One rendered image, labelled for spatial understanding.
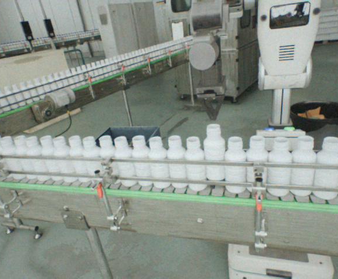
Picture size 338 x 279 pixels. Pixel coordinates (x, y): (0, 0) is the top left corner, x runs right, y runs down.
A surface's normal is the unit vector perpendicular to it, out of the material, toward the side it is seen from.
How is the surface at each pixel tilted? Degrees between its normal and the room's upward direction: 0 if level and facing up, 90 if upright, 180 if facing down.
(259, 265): 31
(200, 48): 91
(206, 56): 91
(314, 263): 0
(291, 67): 90
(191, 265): 0
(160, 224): 90
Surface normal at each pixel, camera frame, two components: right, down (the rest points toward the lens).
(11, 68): 0.83, 0.14
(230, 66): -0.54, 0.43
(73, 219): -0.26, 0.45
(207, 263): -0.13, -0.89
